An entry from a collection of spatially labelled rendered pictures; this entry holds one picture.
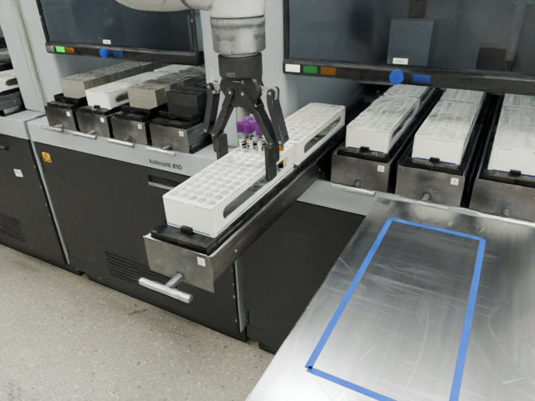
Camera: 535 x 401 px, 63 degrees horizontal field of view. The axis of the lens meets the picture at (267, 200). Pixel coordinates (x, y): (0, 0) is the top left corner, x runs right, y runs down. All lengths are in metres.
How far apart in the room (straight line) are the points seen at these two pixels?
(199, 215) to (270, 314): 0.75
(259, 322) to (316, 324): 0.91
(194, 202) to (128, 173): 0.77
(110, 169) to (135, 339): 0.64
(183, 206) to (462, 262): 0.42
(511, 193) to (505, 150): 0.09
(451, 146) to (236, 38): 0.50
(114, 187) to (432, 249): 1.11
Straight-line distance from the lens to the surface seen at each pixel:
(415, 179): 0.98
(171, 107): 1.33
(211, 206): 0.68
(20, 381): 1.77
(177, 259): 0.72
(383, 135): 1.00
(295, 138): 0.95
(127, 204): 1.52
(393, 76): 0.99
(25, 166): 1.90
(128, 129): 1.37
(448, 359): 0.53
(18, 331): 1.96
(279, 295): 1.32
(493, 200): 0.98
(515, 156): 0.98
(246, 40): 0.73
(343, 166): 1.02
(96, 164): 1.55
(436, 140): 0.98
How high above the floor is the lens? 1.19
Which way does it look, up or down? 28 degrees down
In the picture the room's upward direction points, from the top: 2 degrees counter-clockwise
